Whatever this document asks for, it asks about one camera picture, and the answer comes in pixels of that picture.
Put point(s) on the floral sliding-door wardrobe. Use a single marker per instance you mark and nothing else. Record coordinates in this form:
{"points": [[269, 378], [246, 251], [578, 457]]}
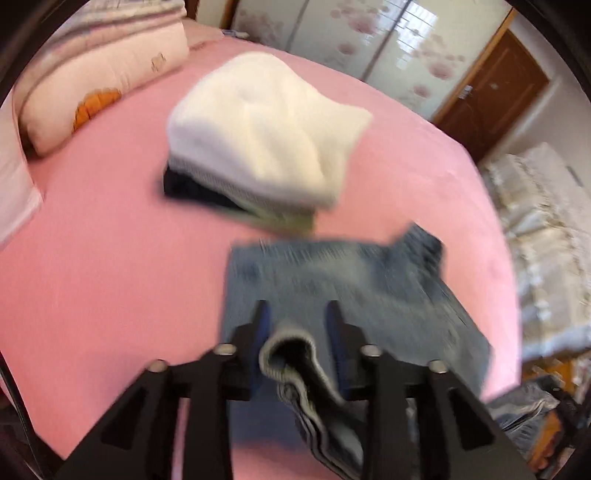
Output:
{"points": [[369, 37]]}

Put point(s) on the blue denim jacket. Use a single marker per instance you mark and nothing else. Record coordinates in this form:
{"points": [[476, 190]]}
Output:
{"points": [[346, 277]]}

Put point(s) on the brown wooden door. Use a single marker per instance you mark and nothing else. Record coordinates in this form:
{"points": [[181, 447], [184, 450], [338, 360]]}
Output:
{"points": [[498, 92]]}

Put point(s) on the pink bed blanket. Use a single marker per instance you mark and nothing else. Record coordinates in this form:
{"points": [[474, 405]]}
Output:
{"points": [[92, 277]]}

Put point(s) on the pink pillow with orange print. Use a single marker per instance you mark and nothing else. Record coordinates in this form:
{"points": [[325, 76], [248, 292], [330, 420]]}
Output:
{"points": [[115, 69]]}

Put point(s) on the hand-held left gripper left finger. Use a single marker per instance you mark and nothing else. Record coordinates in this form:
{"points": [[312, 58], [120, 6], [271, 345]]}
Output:
{"points": [[261, 332]]}

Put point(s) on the grey-blue cloth pile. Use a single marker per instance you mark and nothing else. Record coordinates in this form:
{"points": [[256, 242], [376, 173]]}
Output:
{"points": [[521, 408]]}

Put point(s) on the dark folded garment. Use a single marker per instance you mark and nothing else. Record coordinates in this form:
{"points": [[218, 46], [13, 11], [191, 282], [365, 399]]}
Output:
{"points": [[184, 187]]}

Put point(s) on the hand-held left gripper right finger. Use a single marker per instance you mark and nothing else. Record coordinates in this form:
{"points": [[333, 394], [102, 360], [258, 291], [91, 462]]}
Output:
{"points": [[333, 341]]}

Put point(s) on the pink cartoon pillow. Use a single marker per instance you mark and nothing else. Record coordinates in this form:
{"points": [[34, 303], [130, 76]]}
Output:
{"points": [[14, 184]]}

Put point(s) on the white folded sweater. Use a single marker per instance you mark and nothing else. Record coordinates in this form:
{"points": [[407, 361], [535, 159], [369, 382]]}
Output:
{"points": [[263, 129]]}

